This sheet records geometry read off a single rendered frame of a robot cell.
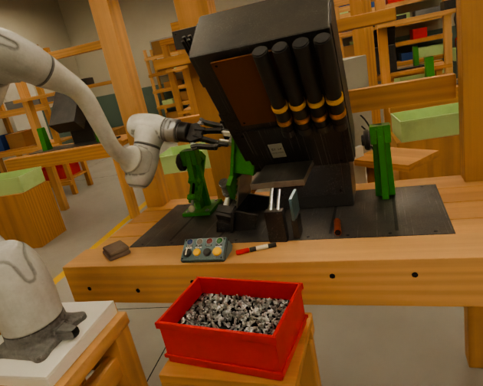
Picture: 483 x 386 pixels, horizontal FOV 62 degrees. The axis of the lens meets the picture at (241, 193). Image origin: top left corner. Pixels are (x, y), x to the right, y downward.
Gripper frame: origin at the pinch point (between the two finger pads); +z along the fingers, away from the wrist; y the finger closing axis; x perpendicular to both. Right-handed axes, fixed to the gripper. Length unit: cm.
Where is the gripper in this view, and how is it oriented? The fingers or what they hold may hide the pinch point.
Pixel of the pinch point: (230, 138)
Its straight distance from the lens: 149.7
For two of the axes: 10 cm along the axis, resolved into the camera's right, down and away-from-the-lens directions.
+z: 9.5, 1.7, -2.5
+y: 2.5, -9.1, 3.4
